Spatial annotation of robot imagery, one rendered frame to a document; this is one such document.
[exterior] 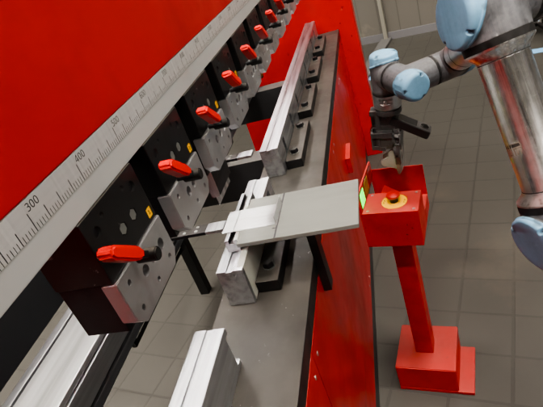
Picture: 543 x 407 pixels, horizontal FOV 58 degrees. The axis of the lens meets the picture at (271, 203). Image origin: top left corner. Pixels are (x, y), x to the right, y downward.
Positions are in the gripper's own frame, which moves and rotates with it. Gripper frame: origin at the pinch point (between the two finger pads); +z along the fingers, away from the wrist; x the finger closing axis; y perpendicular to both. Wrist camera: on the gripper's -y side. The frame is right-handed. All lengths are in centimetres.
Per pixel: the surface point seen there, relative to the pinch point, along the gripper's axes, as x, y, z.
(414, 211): 15.2, -4.9, 4.2
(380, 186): -4.4, 7.6, 8.7
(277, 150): 4.5, 35.5, -10.5
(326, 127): -27.0, 29.2, -2.4
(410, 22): -440, 45, 73
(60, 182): 94, 21, -55
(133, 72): 69, 26, -58
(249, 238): 53, 25, -15
